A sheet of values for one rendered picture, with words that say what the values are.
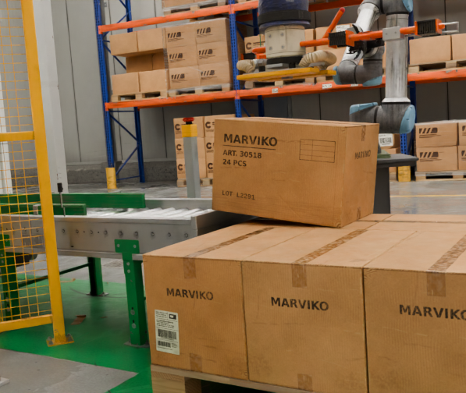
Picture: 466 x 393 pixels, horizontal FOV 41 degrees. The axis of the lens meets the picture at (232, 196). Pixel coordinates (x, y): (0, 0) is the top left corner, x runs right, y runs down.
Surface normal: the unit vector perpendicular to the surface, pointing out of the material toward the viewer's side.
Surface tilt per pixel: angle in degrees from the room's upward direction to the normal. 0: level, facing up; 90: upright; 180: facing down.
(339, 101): 90
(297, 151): 90
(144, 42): 89
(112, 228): 90
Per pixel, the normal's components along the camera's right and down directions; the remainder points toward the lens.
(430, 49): -0.38, 0.11
